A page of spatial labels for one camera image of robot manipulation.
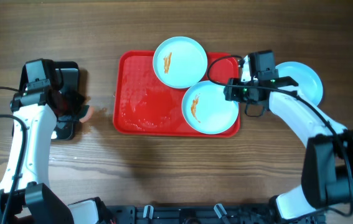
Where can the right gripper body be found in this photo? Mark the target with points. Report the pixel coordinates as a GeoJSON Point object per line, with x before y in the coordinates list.
{"type": "Point", "coordinates": [288, 81]}

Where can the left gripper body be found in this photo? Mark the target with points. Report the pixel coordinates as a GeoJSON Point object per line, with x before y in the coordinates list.
{"type": "Point", "coordinates": [71, 115]}

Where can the orange green sponge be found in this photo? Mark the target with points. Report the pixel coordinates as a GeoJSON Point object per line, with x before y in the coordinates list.
{"type": "Point", "coordinates": [85, 114]}

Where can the light blue plate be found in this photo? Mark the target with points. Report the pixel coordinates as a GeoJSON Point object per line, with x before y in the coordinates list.
{"type": "Point", "coordinates": [206, 110]}
{"type": "Point", "coordinates": [180, 62]}
{"type": "Point", "coordinates": [307, 79]}

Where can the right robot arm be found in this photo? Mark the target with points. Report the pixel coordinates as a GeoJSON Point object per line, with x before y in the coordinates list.
{"type": "Point", "coordinates": [292, 91]}

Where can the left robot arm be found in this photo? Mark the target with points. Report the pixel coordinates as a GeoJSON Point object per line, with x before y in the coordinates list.
{"type": "Point", "coordinates": [25, 195]}

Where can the red plastic tray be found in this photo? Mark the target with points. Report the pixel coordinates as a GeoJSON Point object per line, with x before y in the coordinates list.
{"type": "Point", "coordinates": [146, 106]}

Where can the black water basin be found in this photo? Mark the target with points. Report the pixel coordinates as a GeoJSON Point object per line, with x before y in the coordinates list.
{"type": "Point", "coordinates": [40, 76]}

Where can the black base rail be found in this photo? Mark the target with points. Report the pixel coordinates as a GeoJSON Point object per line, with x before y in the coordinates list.
{"type": "Point", "coordinates": [256, 213]}

